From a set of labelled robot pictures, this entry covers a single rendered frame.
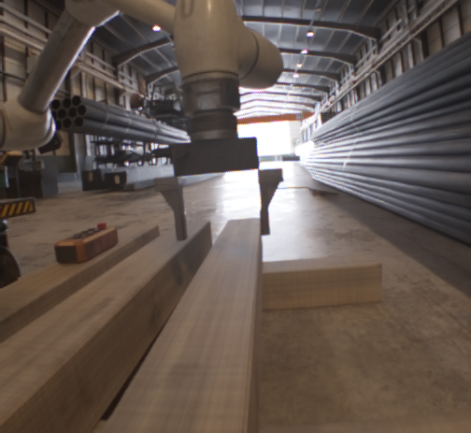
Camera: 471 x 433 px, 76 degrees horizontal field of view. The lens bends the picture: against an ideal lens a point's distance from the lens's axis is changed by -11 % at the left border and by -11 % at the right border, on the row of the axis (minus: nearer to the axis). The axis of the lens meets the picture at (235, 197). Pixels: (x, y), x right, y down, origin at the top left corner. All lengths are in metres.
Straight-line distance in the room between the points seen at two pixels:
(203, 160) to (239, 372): 0.32
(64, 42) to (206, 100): 0.69
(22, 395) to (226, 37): 0.48
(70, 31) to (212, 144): 0.70
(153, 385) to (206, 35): 0.43
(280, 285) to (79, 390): 0.58
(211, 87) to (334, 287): 0.57
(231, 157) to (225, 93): 0.09
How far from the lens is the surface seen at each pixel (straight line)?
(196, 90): 0.50
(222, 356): 0.32
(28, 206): 1.20
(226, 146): 0.50
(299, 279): 0.85
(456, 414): 0.43
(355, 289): 0.88
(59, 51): 1.14
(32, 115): 1.28
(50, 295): 0.60
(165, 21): 0.75
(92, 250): 0.74
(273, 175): 0.51
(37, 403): 0.34
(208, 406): 0.27
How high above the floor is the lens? 0.37
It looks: 6 degrees down
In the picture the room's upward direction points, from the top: 5 degrees counter-clockwise
